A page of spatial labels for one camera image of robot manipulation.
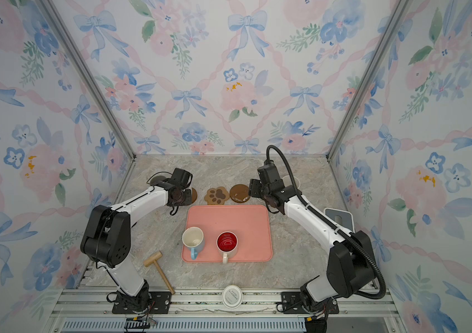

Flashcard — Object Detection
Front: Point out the pink silicone tray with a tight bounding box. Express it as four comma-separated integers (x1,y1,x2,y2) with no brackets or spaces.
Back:
181,205,273,264

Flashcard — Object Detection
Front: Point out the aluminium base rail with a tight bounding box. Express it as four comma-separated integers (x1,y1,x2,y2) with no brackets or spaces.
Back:
43,287,406,332

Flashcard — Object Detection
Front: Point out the cream mug blue handle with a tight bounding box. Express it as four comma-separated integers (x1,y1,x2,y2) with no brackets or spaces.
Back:
182,227,205,260

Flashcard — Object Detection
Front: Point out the grey mug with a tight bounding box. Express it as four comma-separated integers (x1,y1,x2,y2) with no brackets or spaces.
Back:
148,175,171,189

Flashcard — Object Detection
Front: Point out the white round lid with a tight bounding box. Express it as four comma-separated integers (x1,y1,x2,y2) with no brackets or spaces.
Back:
221,284,243,309

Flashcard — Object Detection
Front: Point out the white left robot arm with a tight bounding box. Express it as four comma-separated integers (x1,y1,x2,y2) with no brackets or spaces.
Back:
80,168,193,313

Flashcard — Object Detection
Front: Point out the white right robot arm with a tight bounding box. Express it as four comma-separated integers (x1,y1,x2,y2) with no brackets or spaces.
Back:
249,160,387,313

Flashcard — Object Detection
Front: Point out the brown paw print coaster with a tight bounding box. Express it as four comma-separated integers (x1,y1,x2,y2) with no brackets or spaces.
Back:
204,187,230,205

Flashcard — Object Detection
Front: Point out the wooden mallet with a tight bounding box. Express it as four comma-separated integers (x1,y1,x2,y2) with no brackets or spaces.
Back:
143,251,176,295

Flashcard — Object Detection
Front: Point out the round cork wood coaster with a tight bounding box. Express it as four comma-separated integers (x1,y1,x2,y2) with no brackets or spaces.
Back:
191,188,198,203

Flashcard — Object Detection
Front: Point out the red interior mug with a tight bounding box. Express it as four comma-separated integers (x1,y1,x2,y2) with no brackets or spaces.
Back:
216,231,239,264

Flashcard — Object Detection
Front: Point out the dark brown round coaster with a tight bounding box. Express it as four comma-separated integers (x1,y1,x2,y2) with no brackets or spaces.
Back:
229,184,251,203

